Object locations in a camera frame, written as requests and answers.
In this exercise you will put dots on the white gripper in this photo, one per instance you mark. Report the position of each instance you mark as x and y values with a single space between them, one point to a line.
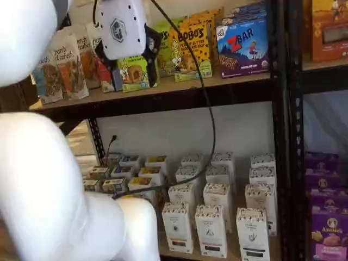
122 27

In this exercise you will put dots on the white box green strip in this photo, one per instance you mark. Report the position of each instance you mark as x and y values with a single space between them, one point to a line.
259 195
262 175
262 160
251 233

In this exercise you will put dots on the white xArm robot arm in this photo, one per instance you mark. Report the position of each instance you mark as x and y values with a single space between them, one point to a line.
40 176

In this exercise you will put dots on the green Bobo's apple pie box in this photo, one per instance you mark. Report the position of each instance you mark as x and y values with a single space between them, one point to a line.
133 74
164 54

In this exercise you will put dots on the yellow Bobo's peanut butter box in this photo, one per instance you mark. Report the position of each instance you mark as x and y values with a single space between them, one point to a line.
212 19
187 54

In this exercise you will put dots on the tan particle board shelf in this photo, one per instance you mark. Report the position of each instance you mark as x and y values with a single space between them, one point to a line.
176 87
237 201
326 65

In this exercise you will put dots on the black metal shelf rack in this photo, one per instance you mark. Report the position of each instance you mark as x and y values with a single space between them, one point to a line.
163 102
296 136

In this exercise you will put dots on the purple ZBar box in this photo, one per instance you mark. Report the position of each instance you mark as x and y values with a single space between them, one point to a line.
247 12
242 49

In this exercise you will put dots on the white yellow granola box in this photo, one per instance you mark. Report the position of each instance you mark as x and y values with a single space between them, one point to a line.
155 161
150 171
141 185

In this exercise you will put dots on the green cereal box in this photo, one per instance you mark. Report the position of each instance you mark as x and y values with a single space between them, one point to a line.
99 172
91 185

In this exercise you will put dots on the white box orange strip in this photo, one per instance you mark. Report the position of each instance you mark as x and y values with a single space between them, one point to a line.
187 174
182 194
176 228
191 160

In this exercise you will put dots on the white box pink strip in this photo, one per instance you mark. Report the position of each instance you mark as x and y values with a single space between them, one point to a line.
223 159
218 172
210 231
217 194

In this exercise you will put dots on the orange snack box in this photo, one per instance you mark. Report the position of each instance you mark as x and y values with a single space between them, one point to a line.
329 30

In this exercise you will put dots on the purple Annie's snack box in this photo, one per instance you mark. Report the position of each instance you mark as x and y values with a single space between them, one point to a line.
329 197
322 178
330 239
320 160

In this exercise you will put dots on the orange stripe granola bag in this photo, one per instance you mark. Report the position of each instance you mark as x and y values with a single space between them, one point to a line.
70 70
87 54

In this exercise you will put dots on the blue stripe granola bag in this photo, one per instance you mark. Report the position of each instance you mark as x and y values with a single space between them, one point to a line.
49 81

